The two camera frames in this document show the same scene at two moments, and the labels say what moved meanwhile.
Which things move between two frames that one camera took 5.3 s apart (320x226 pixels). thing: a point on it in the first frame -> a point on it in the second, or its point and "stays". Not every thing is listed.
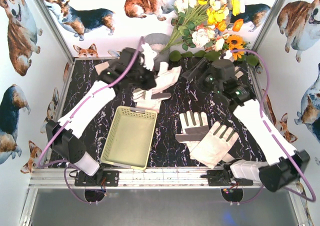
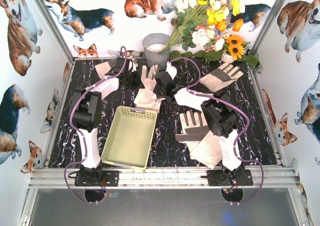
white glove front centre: x=194 y=126 stays
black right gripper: x=202 y=69 -> x=162 y=78
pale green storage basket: x=129 y=138 stays
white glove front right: x=211 y=149 stays
